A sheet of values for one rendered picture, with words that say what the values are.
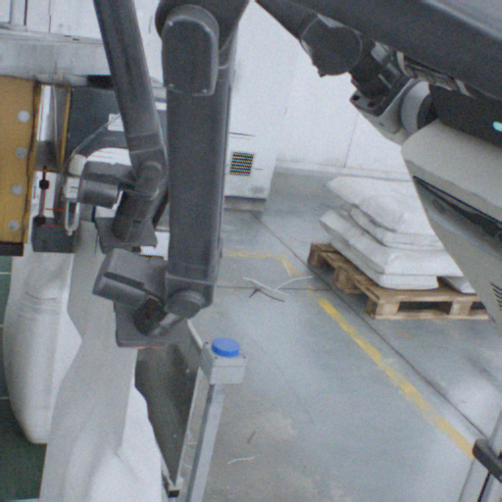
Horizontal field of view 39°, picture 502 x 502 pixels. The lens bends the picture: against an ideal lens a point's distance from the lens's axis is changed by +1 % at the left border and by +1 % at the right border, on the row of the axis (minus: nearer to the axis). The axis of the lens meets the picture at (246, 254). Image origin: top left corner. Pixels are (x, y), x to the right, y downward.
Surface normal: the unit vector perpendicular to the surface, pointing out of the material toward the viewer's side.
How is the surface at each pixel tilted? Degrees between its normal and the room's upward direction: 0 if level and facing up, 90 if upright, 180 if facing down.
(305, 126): 90
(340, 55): 104
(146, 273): 37
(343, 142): 90
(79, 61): 90
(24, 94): 90
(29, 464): 0
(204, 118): 125
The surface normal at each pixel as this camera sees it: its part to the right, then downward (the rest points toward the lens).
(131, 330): 0.42, -0.37
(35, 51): 0.85, 0.33
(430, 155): -0.44, -0.73
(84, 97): 0.35, 0.40
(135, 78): 0.22, 0.58
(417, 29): -0.12, 0.78
